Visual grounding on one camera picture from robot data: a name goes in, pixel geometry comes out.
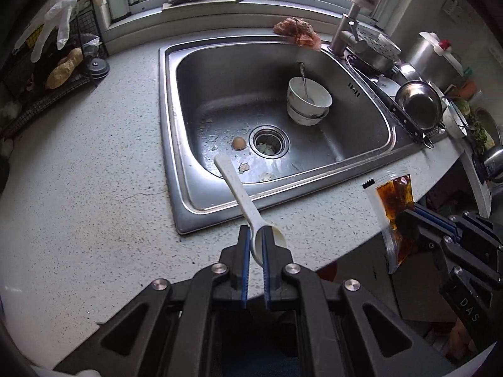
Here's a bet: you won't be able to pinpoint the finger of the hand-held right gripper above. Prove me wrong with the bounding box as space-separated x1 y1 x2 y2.
411 203 492 240
396 210 456 262

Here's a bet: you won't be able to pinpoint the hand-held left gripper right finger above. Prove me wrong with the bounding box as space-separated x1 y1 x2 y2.
261 228 458 377

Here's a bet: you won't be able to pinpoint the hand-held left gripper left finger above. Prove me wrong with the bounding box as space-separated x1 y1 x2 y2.
53 224 252 377

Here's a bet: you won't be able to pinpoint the dark sauce packet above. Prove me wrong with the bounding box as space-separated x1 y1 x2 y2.
362 169 419 275

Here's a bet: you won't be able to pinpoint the white soup spoon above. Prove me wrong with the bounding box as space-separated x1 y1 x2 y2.
213 154 287 266

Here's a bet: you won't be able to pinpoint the person's right hand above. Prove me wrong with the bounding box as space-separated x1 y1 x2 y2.
446 316 478 362

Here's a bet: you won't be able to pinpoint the steel kettle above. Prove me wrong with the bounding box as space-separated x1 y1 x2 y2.
472 145 503 183

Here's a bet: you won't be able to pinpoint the green vegetables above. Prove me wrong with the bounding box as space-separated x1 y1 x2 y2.
469 114 492 154

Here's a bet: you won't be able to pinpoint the black sink rack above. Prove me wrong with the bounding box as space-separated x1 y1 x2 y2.
346 57 449 150

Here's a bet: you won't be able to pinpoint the steel basin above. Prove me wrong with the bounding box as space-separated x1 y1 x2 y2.
473 106 503 146

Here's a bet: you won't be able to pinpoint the steel pan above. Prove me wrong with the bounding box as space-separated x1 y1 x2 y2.
394 79 445 130

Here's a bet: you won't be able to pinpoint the sink drain strainer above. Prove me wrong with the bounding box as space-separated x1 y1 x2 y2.
251 126 290 158

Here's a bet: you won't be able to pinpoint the white ceramic bowl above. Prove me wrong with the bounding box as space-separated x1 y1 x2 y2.
286 100 331 126
288 77 333 111

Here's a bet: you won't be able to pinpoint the large steel pot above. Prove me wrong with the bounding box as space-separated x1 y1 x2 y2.
409 31 464 91

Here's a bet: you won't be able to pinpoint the steel sink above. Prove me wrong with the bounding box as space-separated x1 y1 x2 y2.
158 35 429 236

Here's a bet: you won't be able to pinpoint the steel steamer pot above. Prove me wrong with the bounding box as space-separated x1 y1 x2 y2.
348 27 402 71

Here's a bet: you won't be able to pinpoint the metal spoon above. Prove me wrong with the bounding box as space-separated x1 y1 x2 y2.
299 62 315 105

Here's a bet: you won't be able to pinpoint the steel faucet with filter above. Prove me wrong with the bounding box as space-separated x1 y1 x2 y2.
328 0 384 55

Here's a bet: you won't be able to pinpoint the orange dish rag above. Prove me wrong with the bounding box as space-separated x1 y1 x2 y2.
273 17 322 50

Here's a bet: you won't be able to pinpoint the round black knob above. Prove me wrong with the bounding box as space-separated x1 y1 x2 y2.
86 56 109 79

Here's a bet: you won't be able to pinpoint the grey sill slab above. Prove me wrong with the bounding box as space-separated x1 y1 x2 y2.
162 0 247 9

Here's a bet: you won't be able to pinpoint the ginger root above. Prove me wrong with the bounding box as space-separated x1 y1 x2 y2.
46 48 84 90

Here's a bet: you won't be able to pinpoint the garlic bulb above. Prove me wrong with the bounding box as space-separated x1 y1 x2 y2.
0 102 22 120

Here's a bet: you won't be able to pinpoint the white disposable glove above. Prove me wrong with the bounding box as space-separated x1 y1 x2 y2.
30 0 78 63

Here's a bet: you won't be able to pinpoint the window frame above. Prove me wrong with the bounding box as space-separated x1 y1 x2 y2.
90 0 374 44

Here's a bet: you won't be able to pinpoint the black wire rack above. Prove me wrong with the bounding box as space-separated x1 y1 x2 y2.
0 0 111 138

